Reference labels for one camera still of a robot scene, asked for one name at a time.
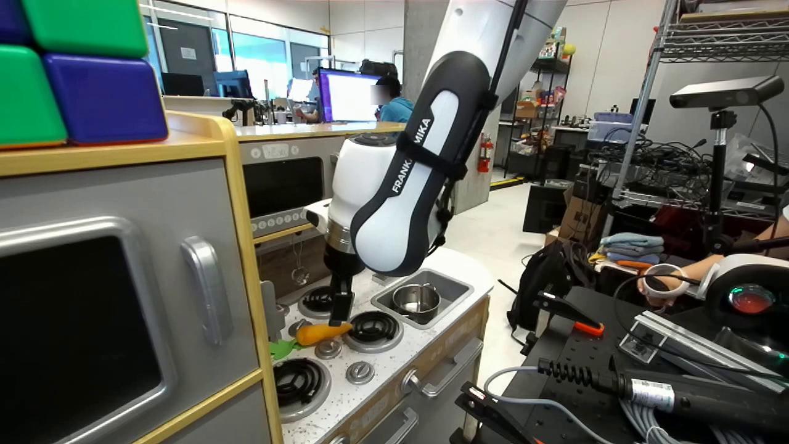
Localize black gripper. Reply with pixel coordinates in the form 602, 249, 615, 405
321, 244, 364, 325

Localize orange carrot plush toy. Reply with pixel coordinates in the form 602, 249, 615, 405
268, 321, 357, 366

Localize black coil toy burner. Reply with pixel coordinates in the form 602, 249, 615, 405
271, 355, 334, 414
295, 283, 340, 321
342, 308, 406, 355

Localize small steel pot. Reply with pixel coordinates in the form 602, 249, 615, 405
387, 281, 445, 319

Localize grey toy sink basin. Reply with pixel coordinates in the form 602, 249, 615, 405
371, 268, 473, 331

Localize toy microwave with dark window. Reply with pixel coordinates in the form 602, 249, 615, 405
237, 133, 347, 249

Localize toy kitchen with speckled counter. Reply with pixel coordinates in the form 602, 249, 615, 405
0, 109, 495, 444

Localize operator hand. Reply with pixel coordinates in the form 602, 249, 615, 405
674, 255, 728, 288

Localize grey round counter knob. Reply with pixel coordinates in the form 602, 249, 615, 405
342, 357, 377, 387
313, 336, 345, 363

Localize black clamp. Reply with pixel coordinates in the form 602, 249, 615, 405
454, 379, 539, 444

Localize black backpack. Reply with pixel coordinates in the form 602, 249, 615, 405
506, 239, 599, 334

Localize red fire extinguisher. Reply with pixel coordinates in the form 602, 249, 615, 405
475, 133, 498, 177

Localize glowing computer monitor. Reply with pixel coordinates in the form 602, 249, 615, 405
316, 67, 383, 126

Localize person in blue shirt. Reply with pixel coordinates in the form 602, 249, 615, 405
373, 57, 417, 126

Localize black box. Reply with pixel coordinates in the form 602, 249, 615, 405
521, 180, 571, 237

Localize small dark monitor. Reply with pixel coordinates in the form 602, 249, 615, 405
210, 67, 257, 102

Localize brown cardboard box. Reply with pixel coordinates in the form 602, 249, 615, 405
558, 192, 608, 252

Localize black work table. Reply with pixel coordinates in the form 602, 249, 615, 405
491, 283, 789, 444

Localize black storage shelf rack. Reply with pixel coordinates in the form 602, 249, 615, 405
510, 28, 579, 182

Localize dark computer monitor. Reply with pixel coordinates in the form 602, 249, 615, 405
156, 17, 221, 96

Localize folded blue towels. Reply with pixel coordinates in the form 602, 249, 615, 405
599, 229, 665, 266

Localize blue foam cube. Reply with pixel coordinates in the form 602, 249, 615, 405
0, 0, 36, 50
41, 51, 173, 147

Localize blue storage bin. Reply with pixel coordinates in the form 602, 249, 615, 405
588, 109, 649, 146

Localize grey metal ladder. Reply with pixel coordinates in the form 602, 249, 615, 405
608, 0, 685, 204

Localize cluttered workbench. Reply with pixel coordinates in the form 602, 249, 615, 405
575, 130, 789, 249

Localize black handheld power tool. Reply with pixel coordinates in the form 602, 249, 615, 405
535, 355, 789, 439

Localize green foam cube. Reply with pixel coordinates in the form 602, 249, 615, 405
0, 44, 71, 152
20, 0, 154, 62

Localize aluminium bars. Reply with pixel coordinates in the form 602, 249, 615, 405
639, 308, 789, 393

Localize white and black rounded device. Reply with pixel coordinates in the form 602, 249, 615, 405
702, 252, 789, 348

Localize grey toy oven handle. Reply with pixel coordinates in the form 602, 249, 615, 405
400, 334, 485, 405

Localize grey toy drawer handle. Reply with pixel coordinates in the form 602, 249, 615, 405
357, 405, 424, 444

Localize silver cabinet door handle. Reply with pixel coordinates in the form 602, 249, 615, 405
178, 235, 240, 350

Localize black tool with orange handle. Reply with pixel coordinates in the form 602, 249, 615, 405
530, 288, 611, 340

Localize small silver bracket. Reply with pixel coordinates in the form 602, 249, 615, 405
617, 308, 687, 366

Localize white VR controller ring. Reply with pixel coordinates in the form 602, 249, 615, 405
639, 262, 691, 300

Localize black camera stand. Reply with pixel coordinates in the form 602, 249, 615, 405
708, 107, 737, 255

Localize black bar depth camera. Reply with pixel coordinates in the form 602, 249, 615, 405
665, 71, 786, 113

